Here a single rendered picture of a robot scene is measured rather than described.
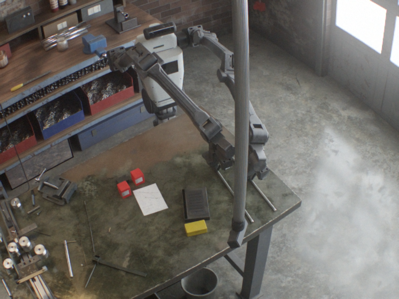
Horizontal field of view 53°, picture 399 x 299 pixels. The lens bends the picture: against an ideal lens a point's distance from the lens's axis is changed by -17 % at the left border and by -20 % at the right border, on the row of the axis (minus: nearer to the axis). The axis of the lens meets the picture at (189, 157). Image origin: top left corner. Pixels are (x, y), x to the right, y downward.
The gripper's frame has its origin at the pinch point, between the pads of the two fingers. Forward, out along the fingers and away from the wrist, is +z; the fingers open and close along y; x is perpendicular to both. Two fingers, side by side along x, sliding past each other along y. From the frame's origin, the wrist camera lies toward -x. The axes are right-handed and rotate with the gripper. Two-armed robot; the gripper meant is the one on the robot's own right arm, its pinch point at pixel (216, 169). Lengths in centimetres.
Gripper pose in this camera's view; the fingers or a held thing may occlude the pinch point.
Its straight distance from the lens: 208.8
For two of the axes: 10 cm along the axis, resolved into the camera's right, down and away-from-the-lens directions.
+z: 0.6, 7.0, 7.1
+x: -4.2, -6.3, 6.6
